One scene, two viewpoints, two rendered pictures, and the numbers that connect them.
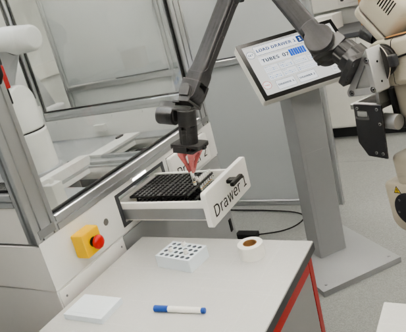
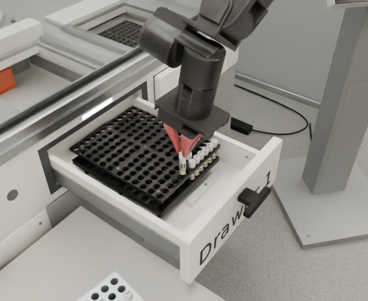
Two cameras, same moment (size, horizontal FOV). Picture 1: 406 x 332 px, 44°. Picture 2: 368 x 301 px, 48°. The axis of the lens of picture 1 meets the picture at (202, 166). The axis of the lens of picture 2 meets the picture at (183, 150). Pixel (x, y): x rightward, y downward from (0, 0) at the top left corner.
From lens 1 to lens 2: 0.95 m
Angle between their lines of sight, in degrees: 23
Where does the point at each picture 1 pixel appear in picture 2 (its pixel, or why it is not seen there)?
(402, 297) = not seen: outside the picture
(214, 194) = (207, 232)
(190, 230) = not seen: hidden behind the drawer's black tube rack
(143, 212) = (83, 191)
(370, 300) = (353, 275)
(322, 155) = not seen: outside the picture
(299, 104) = not seen: outside the picture
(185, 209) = (149, 230)
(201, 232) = not seen: hidden behind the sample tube
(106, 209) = (15, 175)
